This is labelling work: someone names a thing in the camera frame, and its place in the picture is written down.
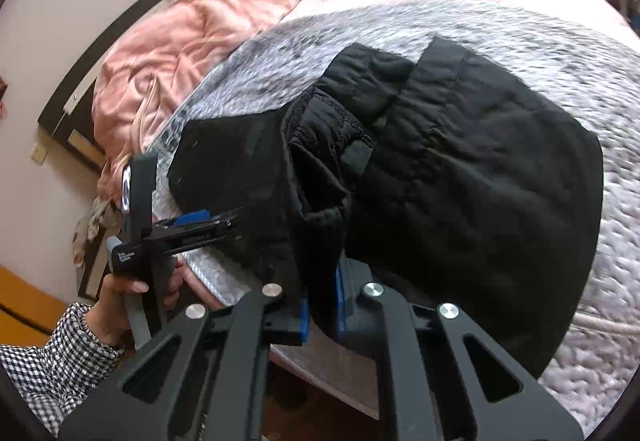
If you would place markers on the grey quilted bedspread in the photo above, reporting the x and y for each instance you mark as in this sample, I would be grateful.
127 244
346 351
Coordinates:
592 76

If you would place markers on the checkered sleeve left forearm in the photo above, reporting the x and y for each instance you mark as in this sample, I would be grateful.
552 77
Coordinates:
56 378

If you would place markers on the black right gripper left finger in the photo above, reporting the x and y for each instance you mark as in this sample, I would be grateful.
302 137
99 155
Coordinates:
202 377

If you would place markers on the pink blanket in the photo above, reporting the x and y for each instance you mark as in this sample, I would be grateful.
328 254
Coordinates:
134 100

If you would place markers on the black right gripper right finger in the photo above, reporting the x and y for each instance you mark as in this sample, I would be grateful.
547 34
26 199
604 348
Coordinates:
440 375

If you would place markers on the dark wooden headboard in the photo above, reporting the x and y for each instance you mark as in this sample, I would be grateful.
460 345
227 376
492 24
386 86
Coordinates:
68 115

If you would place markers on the black pants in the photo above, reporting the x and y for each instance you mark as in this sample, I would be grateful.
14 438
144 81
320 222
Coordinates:
448 176

